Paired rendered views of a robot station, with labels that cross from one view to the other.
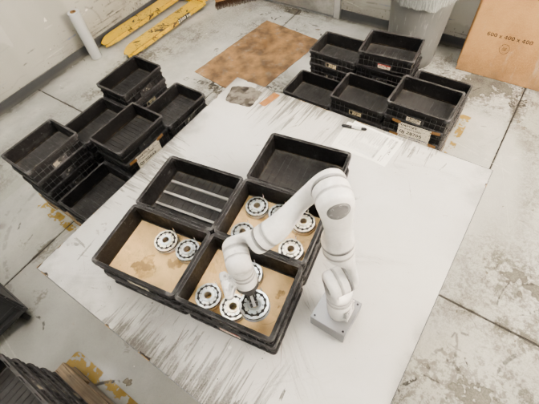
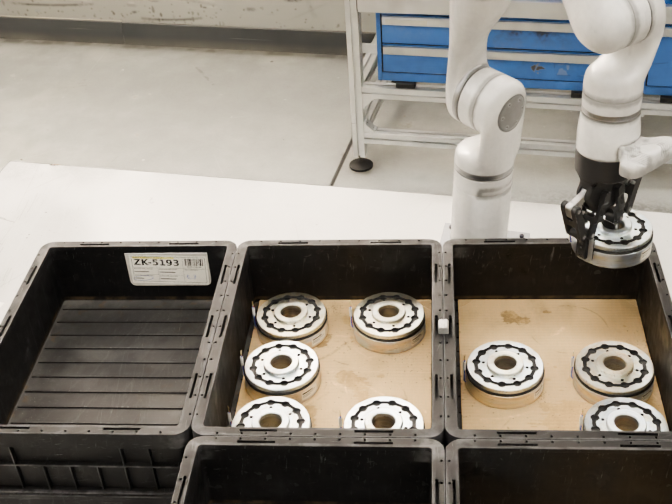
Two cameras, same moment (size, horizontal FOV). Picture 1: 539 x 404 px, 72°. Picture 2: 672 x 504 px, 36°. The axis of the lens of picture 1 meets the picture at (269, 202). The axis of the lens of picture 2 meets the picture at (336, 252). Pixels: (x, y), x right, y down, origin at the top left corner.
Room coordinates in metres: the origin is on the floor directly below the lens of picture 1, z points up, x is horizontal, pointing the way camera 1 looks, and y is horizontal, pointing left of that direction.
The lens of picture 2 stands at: (1.24, 0.97, 1.80)
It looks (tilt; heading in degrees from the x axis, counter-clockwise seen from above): 35 degrees down; 245
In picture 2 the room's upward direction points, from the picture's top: 4 degrees counter-clockwise
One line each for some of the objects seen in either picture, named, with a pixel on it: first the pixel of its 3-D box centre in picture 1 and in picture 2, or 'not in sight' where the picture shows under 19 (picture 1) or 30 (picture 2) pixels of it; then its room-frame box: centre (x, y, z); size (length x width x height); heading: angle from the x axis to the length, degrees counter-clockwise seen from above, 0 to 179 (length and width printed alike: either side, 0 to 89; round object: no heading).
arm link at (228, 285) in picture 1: (238, 277); (621, 129); (0.46, 0.13, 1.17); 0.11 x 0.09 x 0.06; 102
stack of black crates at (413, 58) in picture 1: (386, 72); not in sight; (2.31, -1.04, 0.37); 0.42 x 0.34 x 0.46; 49
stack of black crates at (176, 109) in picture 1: (179, 120); not in sight; (2.20, 0.59, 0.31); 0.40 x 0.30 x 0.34; 139
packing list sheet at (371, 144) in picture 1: (367, 142); not in sight; (1.34, -0.58, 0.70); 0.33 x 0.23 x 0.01; 49
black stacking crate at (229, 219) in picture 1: (273, 225); (331, 362); (0.81, 0.00, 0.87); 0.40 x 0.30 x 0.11; 58
